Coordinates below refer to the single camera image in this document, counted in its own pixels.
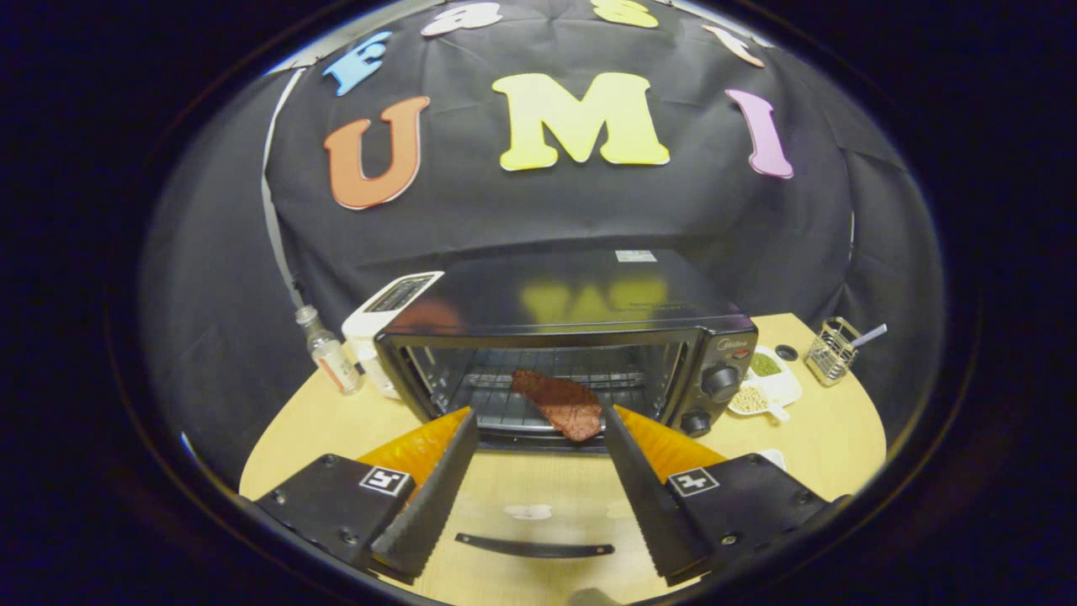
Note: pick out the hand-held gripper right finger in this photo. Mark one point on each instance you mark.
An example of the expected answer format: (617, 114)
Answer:
(644, 497)

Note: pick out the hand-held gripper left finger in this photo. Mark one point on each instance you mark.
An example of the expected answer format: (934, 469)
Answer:
(433, 497)

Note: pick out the brown meat slice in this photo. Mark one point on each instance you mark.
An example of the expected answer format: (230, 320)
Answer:
(564, 404)

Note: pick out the black toaster oven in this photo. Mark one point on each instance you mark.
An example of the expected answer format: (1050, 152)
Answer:
(572, 295)

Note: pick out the white bread toaster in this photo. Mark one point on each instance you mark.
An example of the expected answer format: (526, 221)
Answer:
(370, 320)

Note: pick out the small white rectangular tray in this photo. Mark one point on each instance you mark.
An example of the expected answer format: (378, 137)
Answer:
(774, 459)

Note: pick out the small clear glass bottle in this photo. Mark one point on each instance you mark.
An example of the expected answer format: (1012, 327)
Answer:
(336, 362)

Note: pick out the white divided dish with beans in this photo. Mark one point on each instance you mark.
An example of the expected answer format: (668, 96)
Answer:
(778, 387)

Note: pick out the black round table grommet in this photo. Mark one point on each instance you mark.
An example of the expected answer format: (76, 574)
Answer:
(787, 353)

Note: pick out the striped straw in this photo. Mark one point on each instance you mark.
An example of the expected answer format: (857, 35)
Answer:
(871, 334)

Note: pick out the black backdrop cloth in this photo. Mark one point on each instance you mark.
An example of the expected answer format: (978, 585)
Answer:
(505, 210)

